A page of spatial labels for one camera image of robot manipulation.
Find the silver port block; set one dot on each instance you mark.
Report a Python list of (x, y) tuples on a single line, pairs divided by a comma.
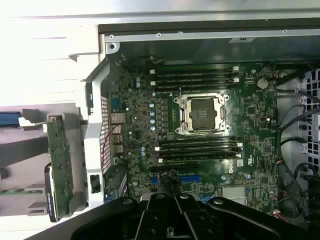
[(117, 130), (117, 119)]

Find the teal port connector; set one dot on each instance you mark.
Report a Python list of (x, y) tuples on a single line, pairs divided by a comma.
[(115, 102)]

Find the black RAM slot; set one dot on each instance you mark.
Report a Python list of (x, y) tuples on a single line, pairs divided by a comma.
[(197, 153), (195, 69), (197, 140), (195, 88), (197, 147), (195, 81), (195, 75)]

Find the open grey PC case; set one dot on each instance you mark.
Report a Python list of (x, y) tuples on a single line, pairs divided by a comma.
[(95, 140)]

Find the hard disk in blue carrier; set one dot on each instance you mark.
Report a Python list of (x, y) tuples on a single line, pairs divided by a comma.
[(8, 120)]

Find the green motherboard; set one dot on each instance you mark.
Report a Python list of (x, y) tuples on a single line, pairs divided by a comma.
[(250, 155)]

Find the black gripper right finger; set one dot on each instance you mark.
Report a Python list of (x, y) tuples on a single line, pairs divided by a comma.
[(237, 215)]

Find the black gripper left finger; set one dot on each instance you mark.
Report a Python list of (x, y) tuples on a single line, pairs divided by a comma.
[(105, 215)]

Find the thin socket locking lever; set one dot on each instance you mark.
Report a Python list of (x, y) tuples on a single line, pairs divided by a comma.
[(180, 91)]

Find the silver chipset heatsink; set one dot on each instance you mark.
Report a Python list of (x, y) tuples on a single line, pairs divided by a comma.
[(233, 195)]

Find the grey parts rack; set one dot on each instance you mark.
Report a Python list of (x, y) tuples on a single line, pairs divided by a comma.
[(35, 116)]

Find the silver coin battery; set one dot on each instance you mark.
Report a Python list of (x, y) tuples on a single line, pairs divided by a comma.
[(262, 83)]

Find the silver CPU socket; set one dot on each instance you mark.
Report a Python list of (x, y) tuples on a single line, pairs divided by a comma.
[(202, 115)]

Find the black plastic shroud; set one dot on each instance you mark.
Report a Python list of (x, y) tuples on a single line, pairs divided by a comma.
[(313, 195)]

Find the blue expansion slot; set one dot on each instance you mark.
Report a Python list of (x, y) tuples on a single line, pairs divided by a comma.
[(190, 179)]

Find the long black expansion slot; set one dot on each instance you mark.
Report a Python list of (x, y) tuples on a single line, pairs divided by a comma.
[(180, 168)]

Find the silver USB port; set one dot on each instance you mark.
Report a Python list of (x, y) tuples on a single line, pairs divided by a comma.
[(118, 150), (117, 140)]

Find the perforated silver drive cage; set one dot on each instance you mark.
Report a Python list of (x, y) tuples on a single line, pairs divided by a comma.
[(313, 85)]

